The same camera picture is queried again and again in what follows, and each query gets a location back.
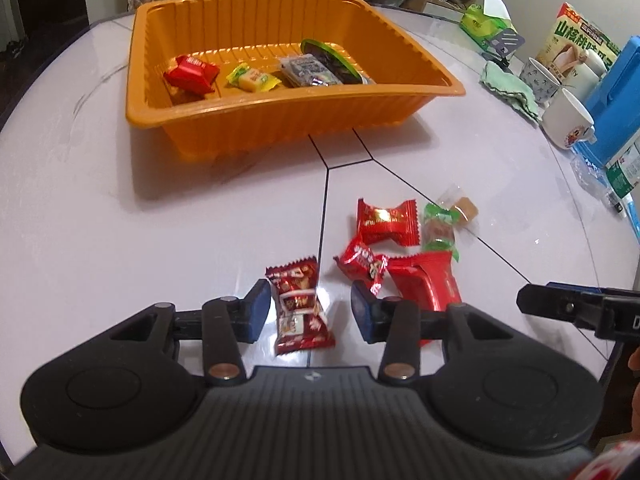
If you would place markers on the clear brown candy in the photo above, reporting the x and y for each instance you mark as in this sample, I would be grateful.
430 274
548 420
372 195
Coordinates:
465 207

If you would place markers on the white mug with cartoon print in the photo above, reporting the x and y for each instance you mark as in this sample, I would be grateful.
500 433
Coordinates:
565 115

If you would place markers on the red flower print candy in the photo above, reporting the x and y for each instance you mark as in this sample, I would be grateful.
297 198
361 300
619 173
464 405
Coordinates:
385 220

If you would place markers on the green cloth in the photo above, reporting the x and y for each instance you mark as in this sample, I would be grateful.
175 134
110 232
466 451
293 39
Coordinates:
510 87

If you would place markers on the patterned ceramic cup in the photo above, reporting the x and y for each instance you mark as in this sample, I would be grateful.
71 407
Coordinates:
537 82

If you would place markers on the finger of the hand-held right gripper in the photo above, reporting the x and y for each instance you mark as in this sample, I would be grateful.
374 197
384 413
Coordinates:
575 287
560 307

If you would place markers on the yellow and green carton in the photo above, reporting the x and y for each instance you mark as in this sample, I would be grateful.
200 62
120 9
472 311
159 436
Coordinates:
570 35

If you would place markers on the green tissue pack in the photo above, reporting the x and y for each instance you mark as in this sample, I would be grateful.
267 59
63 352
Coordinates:
477 22

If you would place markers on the red pillow snack packet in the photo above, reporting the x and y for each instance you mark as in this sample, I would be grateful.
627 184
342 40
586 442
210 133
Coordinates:
192 72

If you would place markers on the small red cartoon snack packet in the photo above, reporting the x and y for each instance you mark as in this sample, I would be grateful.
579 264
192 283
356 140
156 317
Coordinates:
362 262

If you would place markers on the green candy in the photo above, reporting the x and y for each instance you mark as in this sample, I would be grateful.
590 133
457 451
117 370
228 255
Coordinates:
440 230

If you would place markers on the orange plastic tray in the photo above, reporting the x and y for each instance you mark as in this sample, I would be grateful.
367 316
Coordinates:
280 120

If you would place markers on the crushed clear plastic bottle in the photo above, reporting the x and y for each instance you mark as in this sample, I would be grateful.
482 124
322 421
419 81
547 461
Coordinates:
587 180

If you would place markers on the green and silver snack bag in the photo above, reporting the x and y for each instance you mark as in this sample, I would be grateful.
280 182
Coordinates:
332 57

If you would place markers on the blue thermos jug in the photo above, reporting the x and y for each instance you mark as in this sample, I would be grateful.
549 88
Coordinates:
617 95

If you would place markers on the white ceramic jar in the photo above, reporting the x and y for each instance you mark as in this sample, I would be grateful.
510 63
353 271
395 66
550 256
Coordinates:
587 67

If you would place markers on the grey snack packet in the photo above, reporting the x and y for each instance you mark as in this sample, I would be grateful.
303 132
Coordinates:
305 70

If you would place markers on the dark red snack packet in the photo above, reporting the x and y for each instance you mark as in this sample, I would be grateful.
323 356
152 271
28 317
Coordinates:
300 305

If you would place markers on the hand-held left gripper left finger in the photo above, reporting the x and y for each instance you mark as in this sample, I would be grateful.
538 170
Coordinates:
259 310

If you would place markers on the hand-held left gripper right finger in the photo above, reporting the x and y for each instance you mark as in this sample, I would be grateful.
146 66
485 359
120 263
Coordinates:
361 312

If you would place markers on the yellow candy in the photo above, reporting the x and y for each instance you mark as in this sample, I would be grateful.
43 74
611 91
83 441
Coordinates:
252 78

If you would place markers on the red patterned clothing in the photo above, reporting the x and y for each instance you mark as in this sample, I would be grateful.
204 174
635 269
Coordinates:
605 467

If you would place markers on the grey phone stand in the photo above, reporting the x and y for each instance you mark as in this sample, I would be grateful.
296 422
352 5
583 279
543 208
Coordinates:
507 42

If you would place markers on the green label water bottle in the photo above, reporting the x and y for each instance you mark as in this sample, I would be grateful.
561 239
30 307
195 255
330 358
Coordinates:
627 170

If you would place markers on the large red snack packet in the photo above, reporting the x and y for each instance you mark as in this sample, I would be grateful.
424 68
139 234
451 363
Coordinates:
425 280

